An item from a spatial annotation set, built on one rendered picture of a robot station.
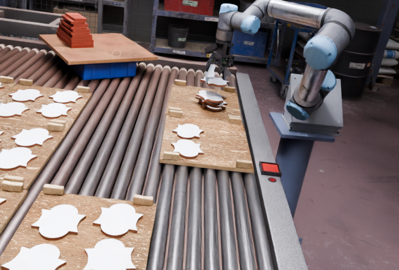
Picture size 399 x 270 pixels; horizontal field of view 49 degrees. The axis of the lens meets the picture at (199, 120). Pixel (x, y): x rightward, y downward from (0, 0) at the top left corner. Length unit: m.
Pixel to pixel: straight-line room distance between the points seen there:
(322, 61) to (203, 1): 4.47
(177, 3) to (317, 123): 4.07
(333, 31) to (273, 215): 0.68
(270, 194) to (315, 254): 1.37
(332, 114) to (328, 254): 1.01
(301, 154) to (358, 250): 0.98
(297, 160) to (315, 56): 0.78
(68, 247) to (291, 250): 0.62
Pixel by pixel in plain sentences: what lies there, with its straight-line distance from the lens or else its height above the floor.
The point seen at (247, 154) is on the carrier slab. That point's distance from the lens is 1.72.
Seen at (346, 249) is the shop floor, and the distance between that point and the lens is 3.01.
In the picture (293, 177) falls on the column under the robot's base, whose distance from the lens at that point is 2.33.
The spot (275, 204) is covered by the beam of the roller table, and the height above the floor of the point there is 0.92.
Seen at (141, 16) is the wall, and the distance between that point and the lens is 6.70.
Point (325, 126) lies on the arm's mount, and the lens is 2.22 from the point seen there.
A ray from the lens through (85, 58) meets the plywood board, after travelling 2.29.
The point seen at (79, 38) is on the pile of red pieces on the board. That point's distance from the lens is 2.45.
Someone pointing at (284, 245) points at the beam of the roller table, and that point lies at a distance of 1.34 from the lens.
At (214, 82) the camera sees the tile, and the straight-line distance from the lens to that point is 2.02.
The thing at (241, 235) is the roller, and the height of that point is 0.92.
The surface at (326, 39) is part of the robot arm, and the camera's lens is 1.62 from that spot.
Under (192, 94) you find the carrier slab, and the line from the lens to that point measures 2.24.
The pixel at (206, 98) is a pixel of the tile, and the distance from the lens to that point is 2.02.
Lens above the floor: 1.72
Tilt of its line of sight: 24 degrees down
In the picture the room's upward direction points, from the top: 8 degrees clockwise
